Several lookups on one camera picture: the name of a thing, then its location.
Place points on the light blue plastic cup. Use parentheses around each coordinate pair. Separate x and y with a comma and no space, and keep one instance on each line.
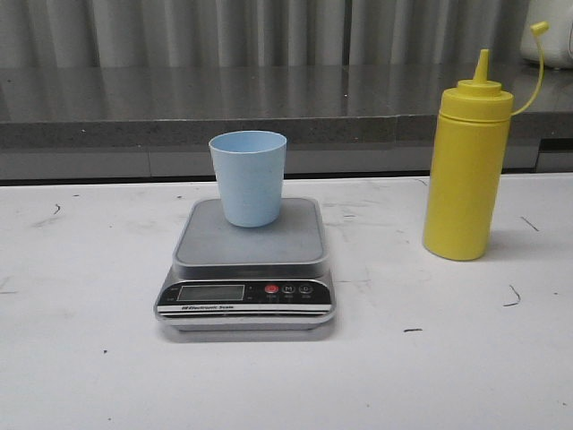
(249,168)

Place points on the yellow squeeze bottle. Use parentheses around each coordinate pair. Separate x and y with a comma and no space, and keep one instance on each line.
(469,147)

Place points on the silver digital kitchen scale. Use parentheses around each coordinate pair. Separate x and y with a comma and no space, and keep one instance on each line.
(228,278)

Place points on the grey stone countertop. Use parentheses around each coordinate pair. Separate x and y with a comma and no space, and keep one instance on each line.
(140,124)

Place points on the white rice cooker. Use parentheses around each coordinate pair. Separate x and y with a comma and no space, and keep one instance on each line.
(557,40)

